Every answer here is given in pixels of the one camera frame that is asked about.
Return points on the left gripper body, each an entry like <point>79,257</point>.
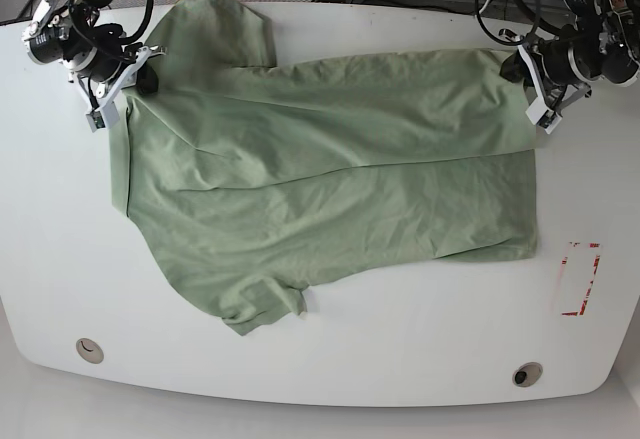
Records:
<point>568,60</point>

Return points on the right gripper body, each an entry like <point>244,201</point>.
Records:
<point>98,66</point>

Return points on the green t-shirt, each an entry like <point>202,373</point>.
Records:
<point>251,181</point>

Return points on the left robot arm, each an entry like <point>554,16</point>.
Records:
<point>615,24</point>

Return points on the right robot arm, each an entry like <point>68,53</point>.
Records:
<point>61,29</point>

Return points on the red tape rectangle marking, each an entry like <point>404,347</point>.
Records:
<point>577,275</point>

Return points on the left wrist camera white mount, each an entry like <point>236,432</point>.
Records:
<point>545,109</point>

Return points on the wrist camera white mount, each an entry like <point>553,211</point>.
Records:
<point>101,110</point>
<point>545,109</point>

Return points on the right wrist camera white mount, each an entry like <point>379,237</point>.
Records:
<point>101,110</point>

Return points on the left table cable grommet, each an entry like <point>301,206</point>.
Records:
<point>89,351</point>

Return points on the table cable grommet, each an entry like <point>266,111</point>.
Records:
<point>527,374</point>
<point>89,351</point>

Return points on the right table cable grommet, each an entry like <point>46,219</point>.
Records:
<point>527,374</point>

